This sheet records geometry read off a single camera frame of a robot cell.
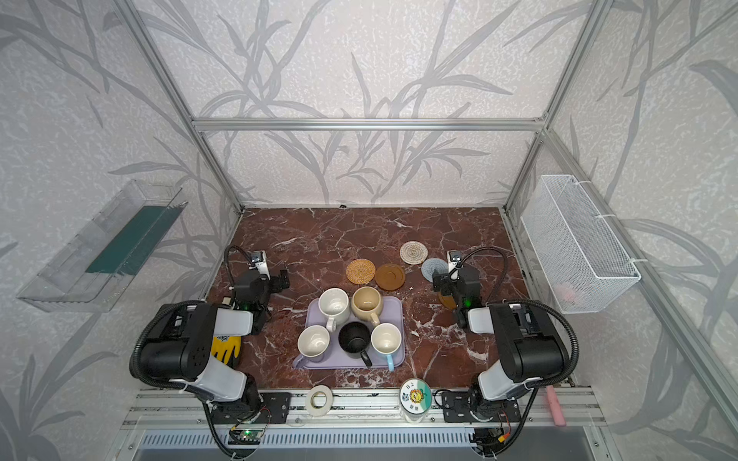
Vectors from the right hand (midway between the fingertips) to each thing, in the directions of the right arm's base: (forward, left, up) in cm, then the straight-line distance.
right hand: (451, 266), depth 95 cm
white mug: (-12, +39, -4) cm, 41 cm away
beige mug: (-11, +28, -4) cm, 31 cm away
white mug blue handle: (-23, +22, -3) cm, 32 cm away
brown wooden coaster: (-1, +21, -5) cm, 22 cm away
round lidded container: (-39, +15, +3) cm, 42 cm away
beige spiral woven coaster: (+9, +12, -5) cm, 16 cm away
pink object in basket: (-18, -24, +15) cm, 34 cm away
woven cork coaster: (+2, +31, -6) cm, 32 cm away
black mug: (-22, +31, -3) cm, 39 cm away
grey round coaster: (+4, +6, -5) cm, 9 cm away
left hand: (0, +60, +2) cm, 60 cm away
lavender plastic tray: (-14, +20, -5) cm, 25 cm away
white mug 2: (-24, +43, -2) cm, 50 cm away
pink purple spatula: (-42, -22, -5) cm, 48 cm away
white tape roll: (-40, +38, -5) cm, 56 cm away
